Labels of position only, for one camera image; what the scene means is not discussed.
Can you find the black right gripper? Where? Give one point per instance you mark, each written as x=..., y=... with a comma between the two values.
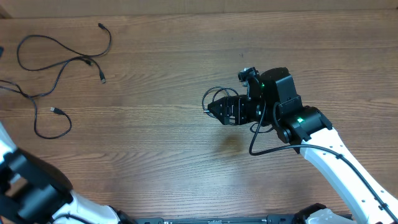
x=240, y=104

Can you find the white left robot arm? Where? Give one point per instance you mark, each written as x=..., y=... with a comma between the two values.
x=34, y=191

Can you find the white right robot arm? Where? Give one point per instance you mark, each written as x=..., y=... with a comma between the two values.
x=272, y=100

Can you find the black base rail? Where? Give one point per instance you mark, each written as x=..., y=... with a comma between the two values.
x=268, y=219

